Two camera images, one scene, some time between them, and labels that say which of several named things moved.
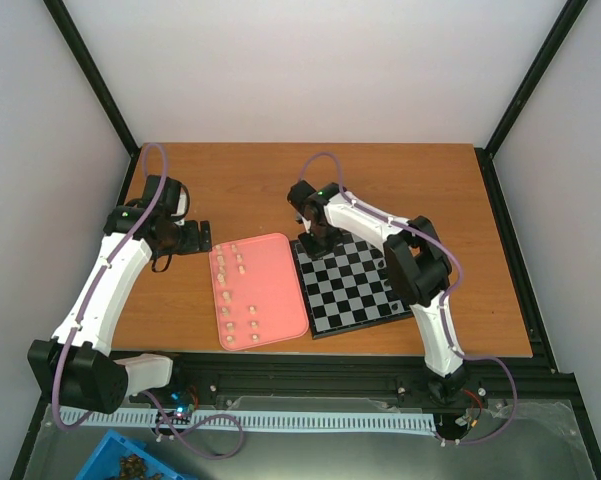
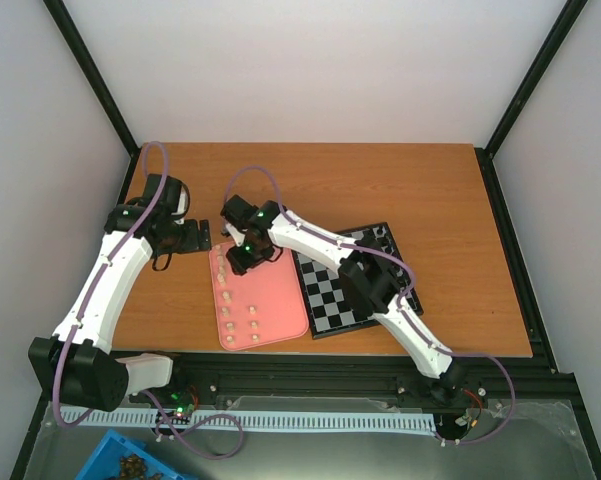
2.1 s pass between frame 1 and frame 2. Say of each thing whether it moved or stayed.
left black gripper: stayed
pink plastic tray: stayed
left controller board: stayed
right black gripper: moved
